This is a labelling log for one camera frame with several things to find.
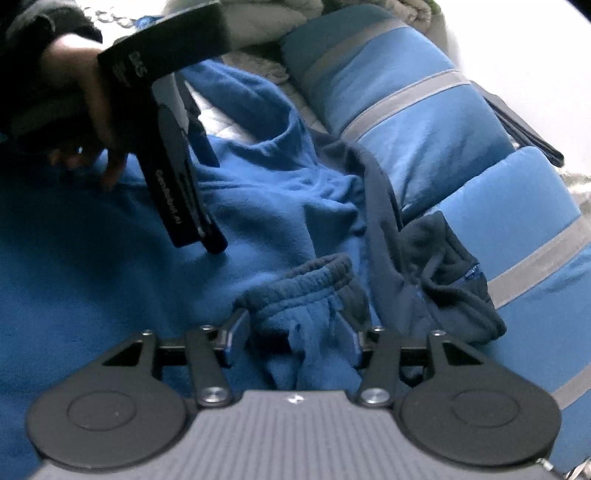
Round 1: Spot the beige knit blanket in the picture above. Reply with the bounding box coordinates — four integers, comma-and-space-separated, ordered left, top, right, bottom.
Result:
221, 0, 326, 85

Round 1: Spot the dark strap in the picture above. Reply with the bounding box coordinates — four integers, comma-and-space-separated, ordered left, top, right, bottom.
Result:
480, 88, 566, 168

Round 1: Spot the person's left hand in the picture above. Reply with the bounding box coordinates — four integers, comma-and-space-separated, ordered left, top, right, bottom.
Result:
41, 34, 130, 191

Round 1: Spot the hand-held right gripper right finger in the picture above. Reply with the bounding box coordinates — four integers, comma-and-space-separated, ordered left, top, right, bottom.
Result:
336, 311, 490, 409

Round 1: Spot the blue fleece garment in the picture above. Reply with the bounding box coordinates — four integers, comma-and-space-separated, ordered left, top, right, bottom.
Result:
0, 60, 506, 464

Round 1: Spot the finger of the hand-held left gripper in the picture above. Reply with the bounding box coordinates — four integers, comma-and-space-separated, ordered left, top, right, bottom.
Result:
177, 80, 228, 254

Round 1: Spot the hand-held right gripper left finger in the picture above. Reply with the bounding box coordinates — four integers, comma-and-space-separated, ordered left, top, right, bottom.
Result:
99, 308, 252, 409

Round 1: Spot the blue grey-striped cushion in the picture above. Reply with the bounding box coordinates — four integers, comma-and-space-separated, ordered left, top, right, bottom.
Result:
279, 4, 515, 210
401, 147, 591, 411

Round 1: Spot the person's left forearm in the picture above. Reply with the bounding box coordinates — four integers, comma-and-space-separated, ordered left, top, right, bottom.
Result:
0, 0, 103, 93

